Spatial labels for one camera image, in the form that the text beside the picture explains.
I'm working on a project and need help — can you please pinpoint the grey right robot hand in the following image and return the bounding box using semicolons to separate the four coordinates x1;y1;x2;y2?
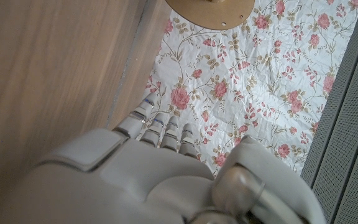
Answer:
0;91;328;224

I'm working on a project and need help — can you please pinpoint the cardboard filament reel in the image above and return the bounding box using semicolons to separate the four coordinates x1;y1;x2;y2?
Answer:
165;0;256;31

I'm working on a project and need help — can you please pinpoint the floral backdrop cloth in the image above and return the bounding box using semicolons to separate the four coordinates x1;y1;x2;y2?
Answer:
137;0;358;178

